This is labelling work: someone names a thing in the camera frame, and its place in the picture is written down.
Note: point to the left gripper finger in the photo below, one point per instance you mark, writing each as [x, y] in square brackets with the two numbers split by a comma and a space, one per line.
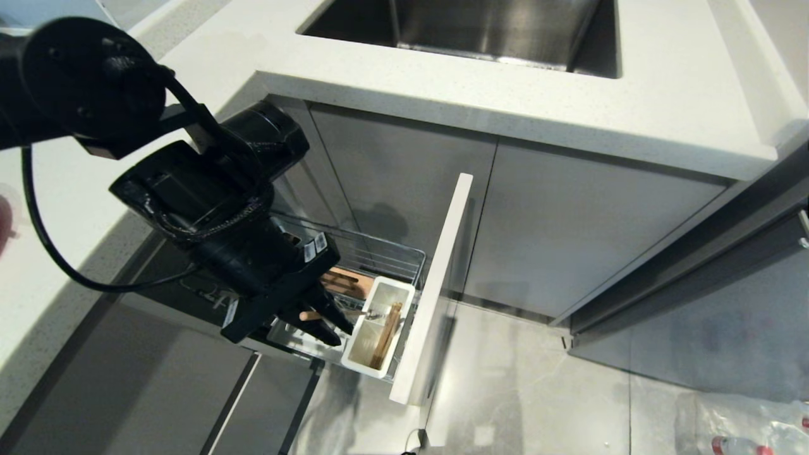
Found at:
[332, 311]
[316, 332]

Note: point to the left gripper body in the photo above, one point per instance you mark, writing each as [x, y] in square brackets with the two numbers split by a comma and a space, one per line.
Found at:
[272, 278]

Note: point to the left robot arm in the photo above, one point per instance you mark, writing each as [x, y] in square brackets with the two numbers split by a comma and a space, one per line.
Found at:
[88, 82]

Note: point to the white utensil holder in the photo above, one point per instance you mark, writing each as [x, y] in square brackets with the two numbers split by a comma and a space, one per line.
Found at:
[360, 354]

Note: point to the wooden chopsticks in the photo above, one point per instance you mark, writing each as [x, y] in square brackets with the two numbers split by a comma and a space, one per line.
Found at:
[387, 335]

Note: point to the white drawer front panel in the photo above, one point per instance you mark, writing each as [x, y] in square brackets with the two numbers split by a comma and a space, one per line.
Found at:
[436, 284]

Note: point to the dark grey cabinet front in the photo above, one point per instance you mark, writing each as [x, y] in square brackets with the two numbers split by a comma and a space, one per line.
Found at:
[126, 379]

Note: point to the grey cabinet door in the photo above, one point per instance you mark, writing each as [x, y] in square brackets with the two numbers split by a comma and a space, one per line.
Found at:
[581, 240]

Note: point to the red object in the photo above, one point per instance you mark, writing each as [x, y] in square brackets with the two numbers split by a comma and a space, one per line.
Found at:
[5, 221]

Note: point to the stainless steel sink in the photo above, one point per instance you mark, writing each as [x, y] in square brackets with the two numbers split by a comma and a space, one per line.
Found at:
[480, 28]

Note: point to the white kitchen counter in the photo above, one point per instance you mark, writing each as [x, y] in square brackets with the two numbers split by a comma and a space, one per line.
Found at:
[663, 107]

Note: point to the red-capped bottle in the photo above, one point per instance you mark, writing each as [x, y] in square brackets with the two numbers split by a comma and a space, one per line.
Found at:
[739, 447]

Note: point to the clear plastic bag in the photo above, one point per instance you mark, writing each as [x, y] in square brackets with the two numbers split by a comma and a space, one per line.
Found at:
[752, 420]

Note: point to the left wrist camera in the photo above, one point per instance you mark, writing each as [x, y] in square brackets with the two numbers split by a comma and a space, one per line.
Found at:
[183, 196]

